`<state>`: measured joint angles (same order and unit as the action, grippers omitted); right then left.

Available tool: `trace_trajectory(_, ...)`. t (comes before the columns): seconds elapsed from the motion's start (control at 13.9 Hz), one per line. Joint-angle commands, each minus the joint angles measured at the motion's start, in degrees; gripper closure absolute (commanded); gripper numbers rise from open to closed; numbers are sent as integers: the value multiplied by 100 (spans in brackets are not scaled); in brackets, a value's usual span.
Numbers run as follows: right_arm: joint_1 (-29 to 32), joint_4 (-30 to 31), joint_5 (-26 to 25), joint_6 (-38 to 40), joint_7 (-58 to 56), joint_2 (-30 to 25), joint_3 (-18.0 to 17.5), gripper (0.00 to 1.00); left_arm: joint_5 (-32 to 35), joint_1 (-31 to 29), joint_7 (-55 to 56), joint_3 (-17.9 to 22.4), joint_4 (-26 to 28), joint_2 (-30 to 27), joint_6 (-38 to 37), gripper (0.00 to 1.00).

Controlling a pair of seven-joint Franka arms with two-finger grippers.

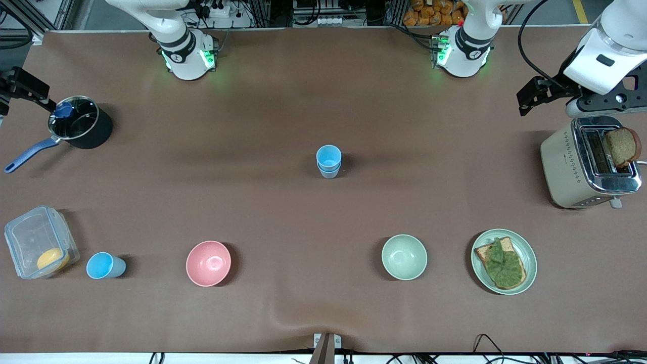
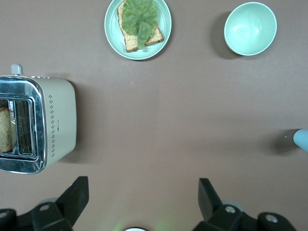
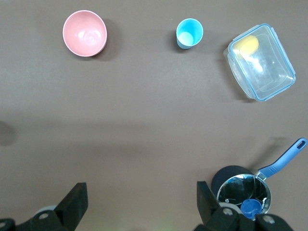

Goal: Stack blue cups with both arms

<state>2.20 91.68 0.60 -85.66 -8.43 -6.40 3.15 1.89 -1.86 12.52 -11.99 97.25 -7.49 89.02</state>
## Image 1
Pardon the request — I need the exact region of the brown bread slice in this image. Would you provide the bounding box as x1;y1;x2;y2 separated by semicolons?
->
603;127;642;168

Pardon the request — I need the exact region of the pale green bowl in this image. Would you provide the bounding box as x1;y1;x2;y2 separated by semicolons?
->
381;234;428;281

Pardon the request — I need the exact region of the thin black looped cable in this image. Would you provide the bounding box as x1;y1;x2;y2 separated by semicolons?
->
473;334;505;362

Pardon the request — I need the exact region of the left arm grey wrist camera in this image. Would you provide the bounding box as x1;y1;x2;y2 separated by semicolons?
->
565;66;647;118

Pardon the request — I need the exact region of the aluminium frame rail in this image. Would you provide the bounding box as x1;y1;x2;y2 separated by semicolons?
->
0;0;76;41

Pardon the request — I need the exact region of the black saucepan with blue handle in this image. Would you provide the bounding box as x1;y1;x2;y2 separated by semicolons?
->
4;95;114;174

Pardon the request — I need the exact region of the clear plastic storage container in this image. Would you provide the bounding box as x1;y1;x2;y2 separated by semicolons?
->
4;205;80;280

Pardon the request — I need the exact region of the brown table mat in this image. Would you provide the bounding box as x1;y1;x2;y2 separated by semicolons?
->
0;25;647;354

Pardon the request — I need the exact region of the bag of orange buns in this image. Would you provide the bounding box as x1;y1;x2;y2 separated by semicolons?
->
403;0;468;27

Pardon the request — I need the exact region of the glass lid with blue knob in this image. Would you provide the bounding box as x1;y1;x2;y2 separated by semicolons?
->
48;96;99;141

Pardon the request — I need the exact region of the pink bowl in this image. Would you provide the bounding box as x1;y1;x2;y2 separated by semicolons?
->
186;240;232;288

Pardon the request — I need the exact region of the pale green plate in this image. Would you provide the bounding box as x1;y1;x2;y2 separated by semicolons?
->
471;229;538;296

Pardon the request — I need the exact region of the orange round food item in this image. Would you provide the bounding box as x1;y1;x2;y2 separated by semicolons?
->
36;248;70;271

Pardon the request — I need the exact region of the toast slice under lettuce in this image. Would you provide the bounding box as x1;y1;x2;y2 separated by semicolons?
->
474;237;527;290

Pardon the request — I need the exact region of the cream and chrome toaster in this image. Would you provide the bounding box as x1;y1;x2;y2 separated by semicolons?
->
540;115;647;210

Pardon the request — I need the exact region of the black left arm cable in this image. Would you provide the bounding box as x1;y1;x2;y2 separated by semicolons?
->
518;0;557;84

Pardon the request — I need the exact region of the grey metal table clamp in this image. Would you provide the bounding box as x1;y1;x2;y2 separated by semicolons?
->
313;333;342;364

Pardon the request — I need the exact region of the green lettuce leaf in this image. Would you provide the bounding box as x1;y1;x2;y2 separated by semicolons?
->
485;238;524;288

